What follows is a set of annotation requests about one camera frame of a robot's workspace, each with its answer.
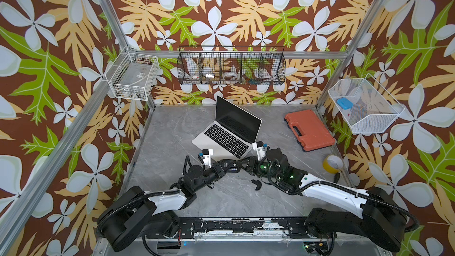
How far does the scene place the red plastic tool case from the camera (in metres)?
0.98

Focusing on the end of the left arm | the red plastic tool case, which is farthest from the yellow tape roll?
the end of the left arm

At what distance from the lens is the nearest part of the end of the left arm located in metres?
0.73

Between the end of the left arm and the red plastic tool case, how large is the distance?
0.44 metres

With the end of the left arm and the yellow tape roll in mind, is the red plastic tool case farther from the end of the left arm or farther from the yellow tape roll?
the end of the left arm
